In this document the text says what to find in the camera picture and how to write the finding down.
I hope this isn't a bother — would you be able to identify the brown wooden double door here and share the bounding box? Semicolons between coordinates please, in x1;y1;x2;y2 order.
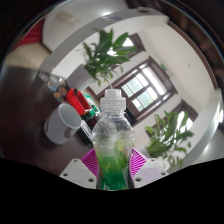
88;55;178;127

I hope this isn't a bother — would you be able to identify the black chair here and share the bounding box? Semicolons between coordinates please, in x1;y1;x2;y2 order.
123;105;138;127

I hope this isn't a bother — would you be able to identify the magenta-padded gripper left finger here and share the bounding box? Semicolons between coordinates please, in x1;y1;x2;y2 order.
59;148;101;190

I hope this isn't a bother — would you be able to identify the round printed badge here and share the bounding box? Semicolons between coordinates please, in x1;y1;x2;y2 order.
46;80;59;92
38;71;51;83
53;91;66;103

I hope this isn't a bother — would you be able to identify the clear bottle with green drink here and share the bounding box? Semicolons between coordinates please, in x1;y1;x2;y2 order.
91;88;136;191

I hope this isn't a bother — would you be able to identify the white mug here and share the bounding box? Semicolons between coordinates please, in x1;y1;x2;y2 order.
43;102;83;145

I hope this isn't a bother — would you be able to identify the brown wooden framed window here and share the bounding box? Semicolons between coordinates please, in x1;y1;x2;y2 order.
107;33;147;58
144;99;199;138

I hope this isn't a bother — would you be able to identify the red carpeted staircase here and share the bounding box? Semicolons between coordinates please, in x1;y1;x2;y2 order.
14;18;46;48

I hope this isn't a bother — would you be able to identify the green box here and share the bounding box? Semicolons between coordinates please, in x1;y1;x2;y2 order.
83;94;102;120

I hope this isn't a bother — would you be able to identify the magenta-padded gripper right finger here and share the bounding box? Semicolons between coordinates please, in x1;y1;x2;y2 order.
128;148;169;190

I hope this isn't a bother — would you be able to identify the red box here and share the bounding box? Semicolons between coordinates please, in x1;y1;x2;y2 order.
65;87;92;117

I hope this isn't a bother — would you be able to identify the green plant in white pot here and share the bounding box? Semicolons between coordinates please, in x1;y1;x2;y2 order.
139;110;195;169
65;28;138;92

